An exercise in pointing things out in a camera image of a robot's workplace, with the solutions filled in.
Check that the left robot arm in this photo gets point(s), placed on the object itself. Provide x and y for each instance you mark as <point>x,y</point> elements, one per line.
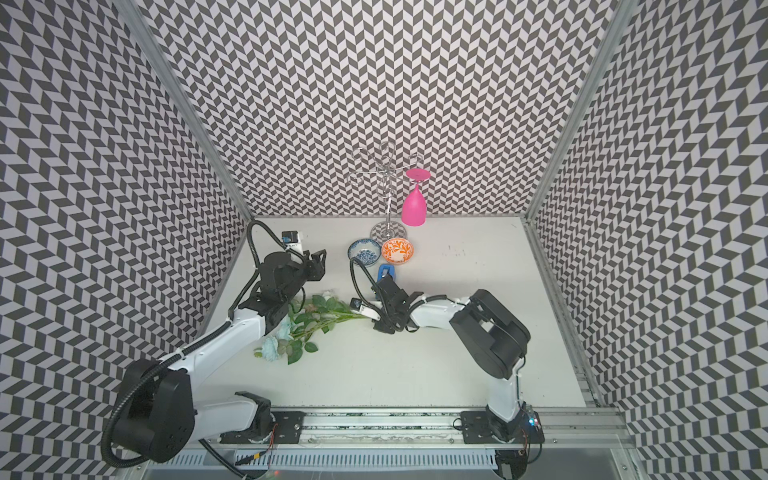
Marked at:
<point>156,413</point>

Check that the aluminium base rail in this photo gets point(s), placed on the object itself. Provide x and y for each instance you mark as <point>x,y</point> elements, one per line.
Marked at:
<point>401,439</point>

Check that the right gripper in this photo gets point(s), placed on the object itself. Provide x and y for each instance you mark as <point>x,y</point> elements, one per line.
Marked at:
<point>379,326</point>

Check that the chrome glass holder stand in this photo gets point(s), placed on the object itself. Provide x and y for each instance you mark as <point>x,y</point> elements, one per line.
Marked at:
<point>394,186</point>

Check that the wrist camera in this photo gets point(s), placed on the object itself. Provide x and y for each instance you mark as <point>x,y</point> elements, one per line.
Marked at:
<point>292,240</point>
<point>357,306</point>

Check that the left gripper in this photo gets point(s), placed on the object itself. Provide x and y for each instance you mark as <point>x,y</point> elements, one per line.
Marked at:
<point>315,266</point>

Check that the pink plastic wine glass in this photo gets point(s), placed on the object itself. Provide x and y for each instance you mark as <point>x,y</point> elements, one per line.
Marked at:
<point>414,208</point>

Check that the blue tape dispenser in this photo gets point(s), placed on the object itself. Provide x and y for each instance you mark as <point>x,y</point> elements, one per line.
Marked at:
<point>386,270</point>

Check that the blue patterned bowl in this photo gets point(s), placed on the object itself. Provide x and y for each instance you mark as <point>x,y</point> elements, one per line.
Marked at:
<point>366,250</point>

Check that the orange patterned bowl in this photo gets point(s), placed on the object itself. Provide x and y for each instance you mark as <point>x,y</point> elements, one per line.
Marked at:
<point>397,251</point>

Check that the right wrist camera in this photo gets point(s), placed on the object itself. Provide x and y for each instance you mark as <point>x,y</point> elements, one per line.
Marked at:
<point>357,306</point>

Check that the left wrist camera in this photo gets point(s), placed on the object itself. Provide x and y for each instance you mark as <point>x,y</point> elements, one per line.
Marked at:
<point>292,240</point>

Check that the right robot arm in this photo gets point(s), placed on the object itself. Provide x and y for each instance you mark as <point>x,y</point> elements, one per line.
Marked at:
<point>494,338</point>

